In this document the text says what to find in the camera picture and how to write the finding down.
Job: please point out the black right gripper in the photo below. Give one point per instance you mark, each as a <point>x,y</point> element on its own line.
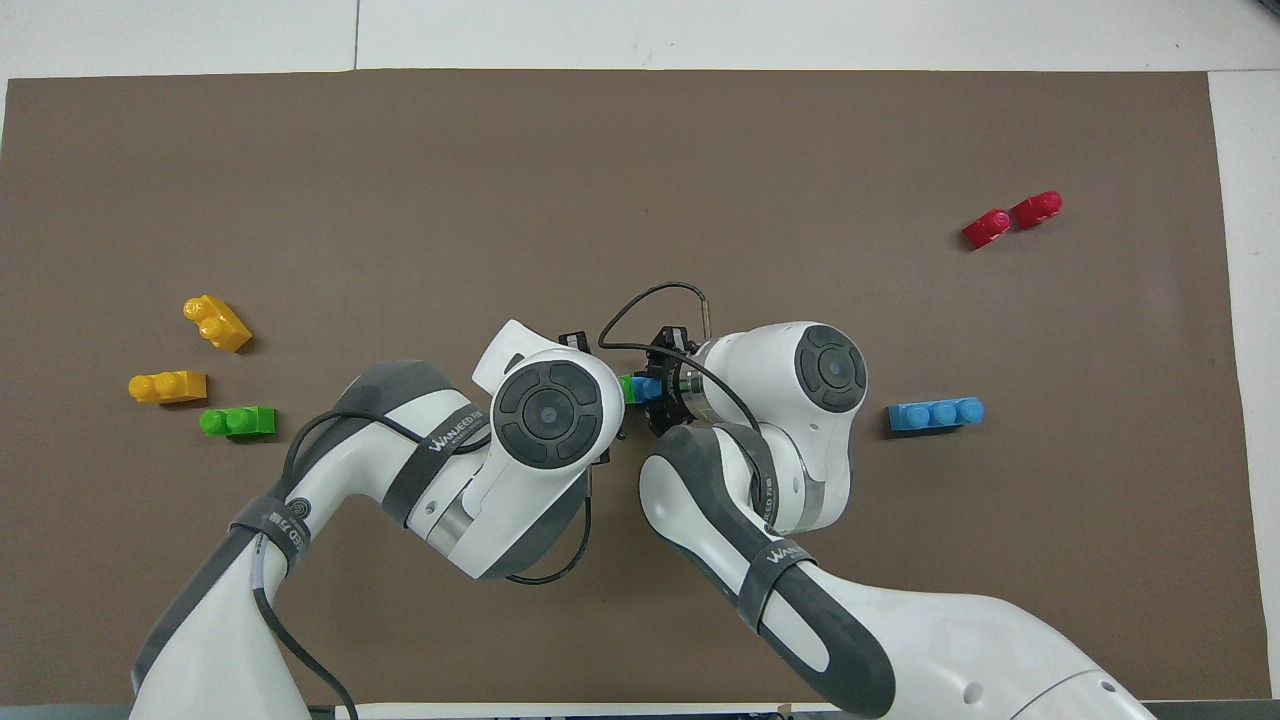
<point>672,395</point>

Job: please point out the green two-stud toy brick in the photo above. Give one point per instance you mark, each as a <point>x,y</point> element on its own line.
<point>626,389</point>
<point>238,422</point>

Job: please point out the blue three-stud toy brick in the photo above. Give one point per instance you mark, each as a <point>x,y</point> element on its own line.
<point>648,389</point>
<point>935,414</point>

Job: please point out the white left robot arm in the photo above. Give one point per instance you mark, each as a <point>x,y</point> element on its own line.
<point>545,410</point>

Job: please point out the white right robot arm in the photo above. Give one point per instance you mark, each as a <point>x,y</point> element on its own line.
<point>830,370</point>

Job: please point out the brown table mat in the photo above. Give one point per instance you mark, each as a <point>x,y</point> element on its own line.
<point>640,180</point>

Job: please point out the red one-stud toy brick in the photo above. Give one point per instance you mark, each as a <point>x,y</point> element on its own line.
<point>1037,210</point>
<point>987,230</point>

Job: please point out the yellow two-stud toy brick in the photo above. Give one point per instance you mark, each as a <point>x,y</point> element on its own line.
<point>167,387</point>
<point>218,323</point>

